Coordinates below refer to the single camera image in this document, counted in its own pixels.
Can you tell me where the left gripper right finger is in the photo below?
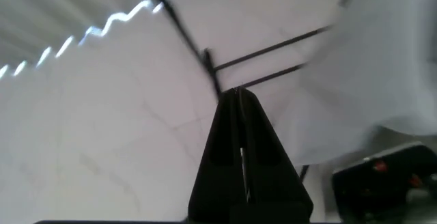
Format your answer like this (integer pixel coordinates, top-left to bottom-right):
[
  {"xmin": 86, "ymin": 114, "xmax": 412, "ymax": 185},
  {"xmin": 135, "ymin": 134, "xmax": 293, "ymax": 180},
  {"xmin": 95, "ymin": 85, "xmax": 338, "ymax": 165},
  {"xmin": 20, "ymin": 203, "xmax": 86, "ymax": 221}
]
[{"xmin": 240, "ymin": 87, "xmax": 313, "ymax": 223}]

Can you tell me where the pale grey garment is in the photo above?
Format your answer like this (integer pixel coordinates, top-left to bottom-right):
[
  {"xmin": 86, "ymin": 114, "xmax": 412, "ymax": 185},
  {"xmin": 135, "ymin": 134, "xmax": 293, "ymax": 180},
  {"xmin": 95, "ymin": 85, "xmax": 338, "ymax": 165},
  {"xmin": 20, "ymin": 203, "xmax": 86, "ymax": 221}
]
[{"xmin": 269, "ymin": 0, "xmax": 437, "ymax": 167}]

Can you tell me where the white curtain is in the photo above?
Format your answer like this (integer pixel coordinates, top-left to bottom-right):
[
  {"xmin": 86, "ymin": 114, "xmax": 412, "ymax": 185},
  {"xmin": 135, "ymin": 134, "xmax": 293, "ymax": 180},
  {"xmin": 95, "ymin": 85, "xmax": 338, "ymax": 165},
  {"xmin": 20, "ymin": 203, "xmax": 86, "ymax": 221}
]
[{"xmin": 0, "ymin": 0, "xmax": 223, "ymax": 80}]

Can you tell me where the black clothes rack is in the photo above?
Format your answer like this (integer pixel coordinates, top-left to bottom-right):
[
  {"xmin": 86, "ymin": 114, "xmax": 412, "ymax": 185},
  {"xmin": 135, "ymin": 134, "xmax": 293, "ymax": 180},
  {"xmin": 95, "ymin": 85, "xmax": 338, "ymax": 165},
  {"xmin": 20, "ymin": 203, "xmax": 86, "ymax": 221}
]
[{"xmin": 143, "ymin": 0, "xmax": 334, "ymax": 184}]

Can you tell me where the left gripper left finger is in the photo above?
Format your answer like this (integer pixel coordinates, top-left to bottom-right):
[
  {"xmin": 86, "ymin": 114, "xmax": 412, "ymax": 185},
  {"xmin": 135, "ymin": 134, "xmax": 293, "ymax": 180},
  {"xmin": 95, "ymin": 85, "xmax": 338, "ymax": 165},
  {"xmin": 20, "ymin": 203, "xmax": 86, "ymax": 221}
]
[{"xmin": 188, "ymin": 87, "xmax": 249, "ymax": 223}]

